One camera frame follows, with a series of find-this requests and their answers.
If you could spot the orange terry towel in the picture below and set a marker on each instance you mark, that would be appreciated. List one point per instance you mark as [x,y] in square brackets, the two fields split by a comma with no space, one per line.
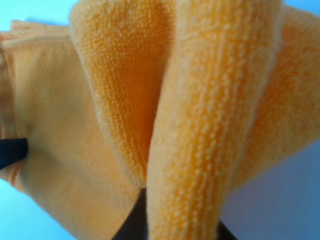
[188,99]

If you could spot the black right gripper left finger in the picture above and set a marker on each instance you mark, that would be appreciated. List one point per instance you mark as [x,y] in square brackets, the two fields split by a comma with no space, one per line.
[13,151]

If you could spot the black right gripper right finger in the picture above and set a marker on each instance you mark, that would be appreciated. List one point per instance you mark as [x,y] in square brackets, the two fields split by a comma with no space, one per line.
[135,226]

